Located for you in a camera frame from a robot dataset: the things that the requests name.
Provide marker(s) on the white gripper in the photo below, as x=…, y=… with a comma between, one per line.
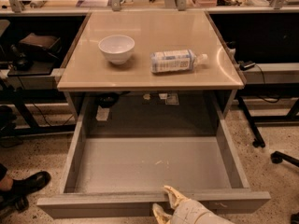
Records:
x=191, y=211

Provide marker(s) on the grey top drawer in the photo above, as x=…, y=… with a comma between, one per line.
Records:
x=117, y=176

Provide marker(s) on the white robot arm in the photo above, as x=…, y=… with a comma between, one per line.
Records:
x=218, y=220

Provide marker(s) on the white paper in drawer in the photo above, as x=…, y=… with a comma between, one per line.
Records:
x=102, y=114

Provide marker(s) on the grey drawer cabinet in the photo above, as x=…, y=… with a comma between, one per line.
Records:
x=187, y=103

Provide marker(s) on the black chair caster right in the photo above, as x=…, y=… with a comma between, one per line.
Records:
x=278, y=157

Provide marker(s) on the black shoe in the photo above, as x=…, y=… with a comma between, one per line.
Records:
x=31, y=184

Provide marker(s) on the clear plastic water bottle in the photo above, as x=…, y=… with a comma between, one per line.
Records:
x=175, y=61

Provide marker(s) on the black office chair base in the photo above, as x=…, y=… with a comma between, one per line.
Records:
x=14, y=202

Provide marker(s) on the black power adapter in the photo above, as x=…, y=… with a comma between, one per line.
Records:
x=246, y=65

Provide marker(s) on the white ceramic bowl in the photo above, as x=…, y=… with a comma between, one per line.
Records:
x=117, y=49

